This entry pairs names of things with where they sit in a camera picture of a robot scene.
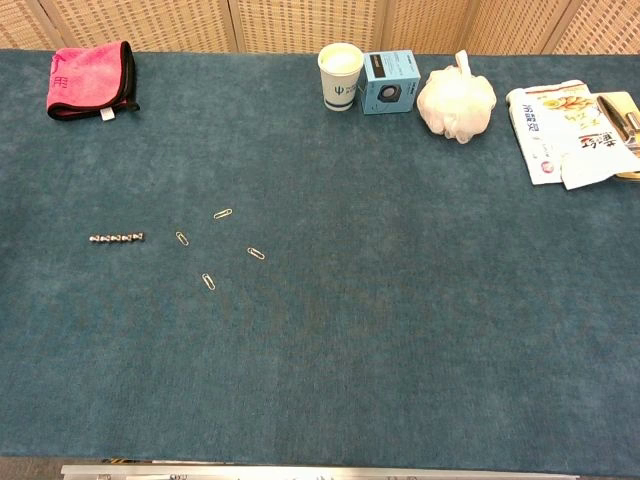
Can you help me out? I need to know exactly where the white bag with red print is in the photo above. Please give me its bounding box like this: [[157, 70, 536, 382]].
[[558, 94, 640, 192]]

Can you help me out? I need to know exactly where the silver magnetic bead rod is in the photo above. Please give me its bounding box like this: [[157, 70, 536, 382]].
[[88, 231, 148, 245]]

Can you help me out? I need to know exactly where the white mesh bath pouf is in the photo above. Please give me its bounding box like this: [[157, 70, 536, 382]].
[[416, 49, 498, 145]]

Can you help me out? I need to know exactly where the white paper cup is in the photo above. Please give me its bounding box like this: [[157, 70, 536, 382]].
[[317, 42, 365, 112]]

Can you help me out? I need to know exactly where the aluminium profile rail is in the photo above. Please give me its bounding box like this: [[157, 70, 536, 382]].
[[60, 463, 582, 480]]

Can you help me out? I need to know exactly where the woven rattan folding screen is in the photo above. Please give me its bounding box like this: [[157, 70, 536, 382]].
[[0, 0, 640, 56]]

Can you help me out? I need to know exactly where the light blue speaker box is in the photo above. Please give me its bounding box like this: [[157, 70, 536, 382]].
[[360, 49, 422, 116]]

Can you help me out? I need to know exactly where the teal felt table cover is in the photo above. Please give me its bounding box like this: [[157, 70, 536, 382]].
[[0, 48, 640, 472]]

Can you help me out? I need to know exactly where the pink towel with black trim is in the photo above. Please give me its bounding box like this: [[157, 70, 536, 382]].
[[46, 40, 142, 122]]

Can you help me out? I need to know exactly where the white printed snack bag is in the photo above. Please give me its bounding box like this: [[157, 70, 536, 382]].
[[505, 79, 604, 187]]

